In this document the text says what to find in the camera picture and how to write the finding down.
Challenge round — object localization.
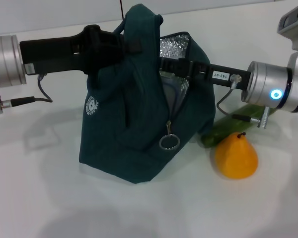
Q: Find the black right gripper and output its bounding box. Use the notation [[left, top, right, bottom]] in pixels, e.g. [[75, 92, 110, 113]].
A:
[[159, 58, 252, 92]]

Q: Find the right gripper grey cable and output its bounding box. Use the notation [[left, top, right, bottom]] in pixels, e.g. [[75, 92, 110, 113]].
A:
[[216, 74, 271, 129]]

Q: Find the metal key ring zipper pull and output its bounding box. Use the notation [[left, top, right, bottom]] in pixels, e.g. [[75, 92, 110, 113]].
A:
[[158, 120, 181, 151]]

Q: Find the green cucumber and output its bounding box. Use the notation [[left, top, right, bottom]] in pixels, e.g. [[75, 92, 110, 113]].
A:
[[201, 104, 278, 149]]

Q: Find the left gripper grey cable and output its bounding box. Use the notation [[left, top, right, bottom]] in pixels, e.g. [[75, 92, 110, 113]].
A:
[[0, 73, 53, 115]]

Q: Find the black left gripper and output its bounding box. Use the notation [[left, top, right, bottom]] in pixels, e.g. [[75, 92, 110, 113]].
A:
[[19, 24, 143, 75]]

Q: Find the yellow pear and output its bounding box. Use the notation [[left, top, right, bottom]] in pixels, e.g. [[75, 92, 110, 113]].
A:
[[215, 132, 259, 179]]

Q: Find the gripper grey cable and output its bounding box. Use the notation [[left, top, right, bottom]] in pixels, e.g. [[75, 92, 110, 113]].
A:
[[0, 73, 53, 115], [216, 74, 271, 129]]

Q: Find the teal insulated lunch bag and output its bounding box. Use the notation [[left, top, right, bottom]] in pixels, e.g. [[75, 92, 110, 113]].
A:
[[78, 5, 216, 185]]

